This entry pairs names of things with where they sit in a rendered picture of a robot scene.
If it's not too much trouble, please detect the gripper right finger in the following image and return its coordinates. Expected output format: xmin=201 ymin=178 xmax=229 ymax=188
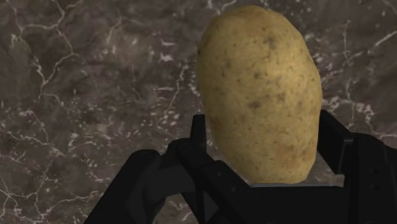
xmin=317 ymin=109 xmax=397 ymax=224

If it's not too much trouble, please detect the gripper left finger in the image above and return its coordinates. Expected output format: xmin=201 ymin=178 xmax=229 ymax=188
xmin=83 ymin=114 xmax=253 ymax=224

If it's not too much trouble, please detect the yellow brown potato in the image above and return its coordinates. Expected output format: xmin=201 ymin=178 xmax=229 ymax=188
xmin=197 ymin=4 xmax=324 ymax=185

